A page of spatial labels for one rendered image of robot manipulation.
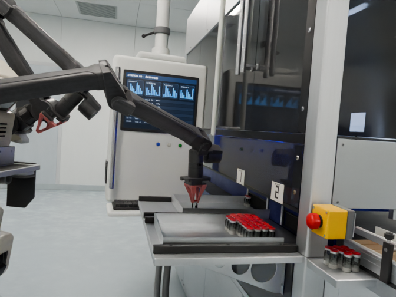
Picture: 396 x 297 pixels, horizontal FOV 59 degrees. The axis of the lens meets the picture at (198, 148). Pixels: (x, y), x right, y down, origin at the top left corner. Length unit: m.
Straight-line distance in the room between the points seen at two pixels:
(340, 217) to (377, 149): 0.25
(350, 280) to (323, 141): 0.34
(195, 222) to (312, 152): 0.47
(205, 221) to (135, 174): 0.72
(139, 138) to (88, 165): 4.65
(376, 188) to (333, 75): 0.34
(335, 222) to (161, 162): 1.14
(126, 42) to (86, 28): 0.71
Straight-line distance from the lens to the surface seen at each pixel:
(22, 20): 1.42
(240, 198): 1.61
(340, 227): 0.92
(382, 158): 1.08
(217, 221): 1.23
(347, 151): 1.01
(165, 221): 1.19
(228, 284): 1.62
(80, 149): 6.43
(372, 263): 0.97
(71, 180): 6.51
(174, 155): 1.87
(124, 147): 1.82
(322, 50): 0.99
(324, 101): 0.97
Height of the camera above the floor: 1.20
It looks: 3 degrees down
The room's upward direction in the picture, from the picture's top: 4 degrees clockwise
